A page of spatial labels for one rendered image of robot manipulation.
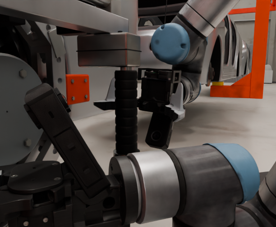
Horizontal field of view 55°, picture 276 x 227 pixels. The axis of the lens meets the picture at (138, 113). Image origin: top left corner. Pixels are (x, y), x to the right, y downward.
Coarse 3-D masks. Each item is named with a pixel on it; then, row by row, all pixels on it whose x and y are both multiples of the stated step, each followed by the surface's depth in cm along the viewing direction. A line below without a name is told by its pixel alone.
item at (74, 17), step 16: (0, 0) 23; (16, 0) 24; (32, 0) 26; (48, 0) 28; (64, 0) 30; (16, 16) 27; (32, 16) 27; (48, 16) 28; (64, 16) 30; (80, 16) 32; (96, 16) 36; (112, 16) 39; (96, 32) 39; (112, 32) 40
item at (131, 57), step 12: (84, 36) 41; (96, 36) 40; (108, 36) 39; (120, 36) 38; (132, 36) 39; (84, 48) 41; (96, 48) 40; (108, 48) 39; (120, 48) 38; (132, 48) 39; (84, 60) 41; (96, 60) 40; (108, 60) 39; (120, 60) 38; (132, 60) 40
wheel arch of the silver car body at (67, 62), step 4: (64, 36) 72; (64, 40) 72; (64, 44) 73; (68, 52) 74; (64, 56) 74; (68, 56) 74; (68, 60) 74; (68, 64) 74; (68, 68) 75; (68, 72) 75
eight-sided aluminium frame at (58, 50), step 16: (32, 32) 55; (48, 32) 53; (32, 48) 57; (48, 48) 55; (64, 48) 57; (32, 64) 57; (48, 64) 55; (64, 64) 58; (48, 80) 56; (64, 80) 59; (48, 144) 56; (32, 160) 57; (48, 160) 56; (0, 224) 47
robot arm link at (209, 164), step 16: (208, 144) 32; (224, 144) 32; (176, 160) 28; (192, 160) 28; (208, 160) 29; (224, 160) 29; (240, 160) 30; (192, 176) 27; (208, 176) 28; (224, 176) 28; (240, 176) 29; (256, 176) 30; (192, 192) 27; (208, 192) 28; (224, 192) 28; (240, 192) 29; (256, 192) 30; (192, 208) 28; (208, 208) 28; (224, 208) 29; (192, 224) 29; (208, 224) 29; (224, 224) 29
